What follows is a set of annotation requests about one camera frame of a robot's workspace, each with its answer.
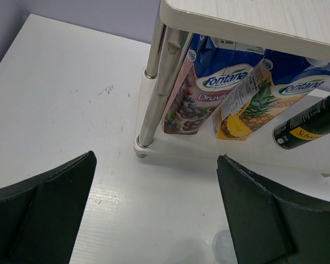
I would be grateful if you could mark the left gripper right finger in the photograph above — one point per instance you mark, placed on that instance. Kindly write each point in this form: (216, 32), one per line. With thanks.
(269, 222)

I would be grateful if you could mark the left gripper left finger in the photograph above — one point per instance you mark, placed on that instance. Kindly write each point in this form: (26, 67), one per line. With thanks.
(40, 217)

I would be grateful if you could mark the white two-tier shelf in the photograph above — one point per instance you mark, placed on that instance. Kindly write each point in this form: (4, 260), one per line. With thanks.
(296, 27)

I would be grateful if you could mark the pineapple juice carton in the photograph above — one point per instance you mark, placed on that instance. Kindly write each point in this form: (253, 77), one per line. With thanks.
(276, 83)

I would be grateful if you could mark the grape juice carton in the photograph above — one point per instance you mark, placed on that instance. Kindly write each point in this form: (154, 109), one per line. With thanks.
(211, 69)

